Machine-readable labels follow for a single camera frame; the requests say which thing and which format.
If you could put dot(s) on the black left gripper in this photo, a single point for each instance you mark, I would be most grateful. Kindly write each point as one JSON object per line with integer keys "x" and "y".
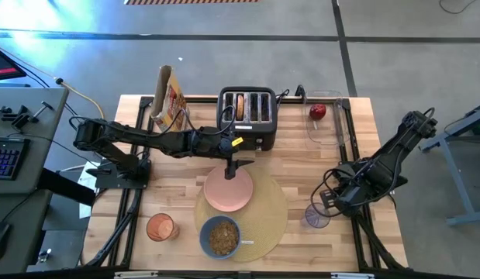
{"x": 226, "y": 146}

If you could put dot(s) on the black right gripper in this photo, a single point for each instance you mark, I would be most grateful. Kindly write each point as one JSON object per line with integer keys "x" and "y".
{"x": 346, "y": 201}

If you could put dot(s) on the purple transparent cup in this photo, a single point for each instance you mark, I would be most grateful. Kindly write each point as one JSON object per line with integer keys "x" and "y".
{"x": 315, "y": 220}

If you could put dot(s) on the seeded bagel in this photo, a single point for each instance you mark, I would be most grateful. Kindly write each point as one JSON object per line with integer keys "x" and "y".
{"x": 240, "y": 107}

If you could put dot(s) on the yellow cereal box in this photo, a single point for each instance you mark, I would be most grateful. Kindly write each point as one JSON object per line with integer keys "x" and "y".
{"x": 171, "y": 104}

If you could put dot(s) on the red apple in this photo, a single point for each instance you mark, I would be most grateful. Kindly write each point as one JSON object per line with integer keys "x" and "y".
{"x": 317, "y": 112}

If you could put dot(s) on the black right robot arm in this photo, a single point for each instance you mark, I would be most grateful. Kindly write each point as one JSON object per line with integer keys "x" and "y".
{"x": 387, "y": 166}

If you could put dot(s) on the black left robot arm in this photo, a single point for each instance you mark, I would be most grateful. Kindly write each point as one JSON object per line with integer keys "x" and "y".
{"x": 166, "y": 141}

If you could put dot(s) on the pink plate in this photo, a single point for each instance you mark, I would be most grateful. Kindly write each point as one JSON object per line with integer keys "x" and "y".
{"x": 228, "y": 193}

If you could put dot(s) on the black four-slot toaster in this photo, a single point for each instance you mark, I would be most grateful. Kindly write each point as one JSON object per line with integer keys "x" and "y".
{"x": 259, "y": 131}

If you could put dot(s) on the round woven straw placemat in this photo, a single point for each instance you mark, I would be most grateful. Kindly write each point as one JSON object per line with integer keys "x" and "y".
{"x": 266, "y": 217}

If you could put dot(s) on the clear plastic container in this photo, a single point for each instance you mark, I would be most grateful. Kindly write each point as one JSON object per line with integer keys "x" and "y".
{"x": 329, "y": 131}

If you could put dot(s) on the brown cereal flakes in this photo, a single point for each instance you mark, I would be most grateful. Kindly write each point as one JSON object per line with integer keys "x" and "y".
{"x": 223, "y": 238}

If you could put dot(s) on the small white label strip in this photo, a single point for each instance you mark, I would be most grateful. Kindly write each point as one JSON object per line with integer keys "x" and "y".
{"x": 247, "y": 242}

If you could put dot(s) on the blue bowl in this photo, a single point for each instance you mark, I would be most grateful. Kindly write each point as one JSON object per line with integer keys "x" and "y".
{"x": 204, "y": 240}

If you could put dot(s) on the orange plastic cup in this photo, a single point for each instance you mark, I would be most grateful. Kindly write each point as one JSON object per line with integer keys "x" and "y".
{"x": 160, "y": 228}

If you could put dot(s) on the grey metal stand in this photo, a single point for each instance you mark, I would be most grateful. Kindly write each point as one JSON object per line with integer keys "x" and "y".
{"x": 456, "y": 186}

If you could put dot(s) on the white paper sheet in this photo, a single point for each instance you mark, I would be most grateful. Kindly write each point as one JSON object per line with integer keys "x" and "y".
{"x": 85, "y": 211}

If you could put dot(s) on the black diagonal bar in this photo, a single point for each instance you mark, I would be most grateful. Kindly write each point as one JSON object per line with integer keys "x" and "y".
{"x": 65, "y": 188}

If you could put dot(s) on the grey desk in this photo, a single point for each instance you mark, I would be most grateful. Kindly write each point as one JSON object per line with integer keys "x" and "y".
{"x": 45, "y": 155}

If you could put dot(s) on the small silver clamp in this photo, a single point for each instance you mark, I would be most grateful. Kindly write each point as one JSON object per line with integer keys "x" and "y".
{"x": 43, "y": 255}

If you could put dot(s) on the black desk clamp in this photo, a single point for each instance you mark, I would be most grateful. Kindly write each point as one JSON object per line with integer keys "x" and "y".
{"x": 24, "y": 118}

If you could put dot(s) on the black computer keyboard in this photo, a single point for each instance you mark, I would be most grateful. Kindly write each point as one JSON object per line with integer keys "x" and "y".
{"x": 7, "y": 159}

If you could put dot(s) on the black computer monitor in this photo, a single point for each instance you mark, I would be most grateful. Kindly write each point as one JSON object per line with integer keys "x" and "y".
{"x": 1, "y": 66}

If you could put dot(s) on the silver metal bracket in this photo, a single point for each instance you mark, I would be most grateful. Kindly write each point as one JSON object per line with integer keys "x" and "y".
{"x": 352, "y": 276}
{"x": 135, "y": 275}

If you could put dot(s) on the black aluminium table frame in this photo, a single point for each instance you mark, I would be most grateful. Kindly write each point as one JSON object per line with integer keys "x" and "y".
{"x": 146, "y": 101}

